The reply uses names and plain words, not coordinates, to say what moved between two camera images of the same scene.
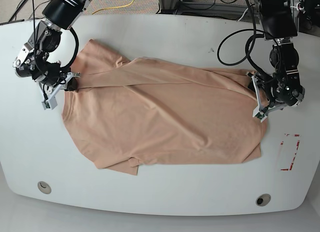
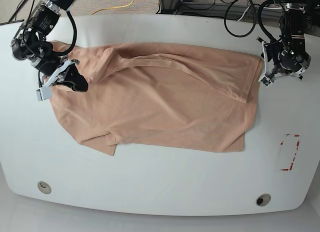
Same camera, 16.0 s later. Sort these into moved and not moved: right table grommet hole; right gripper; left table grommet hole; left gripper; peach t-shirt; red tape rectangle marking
Moved: peach t-shirt; right gripper; left gripper
Not moved: red tape rectangle marking; left table grommet hole; right table grommet hole
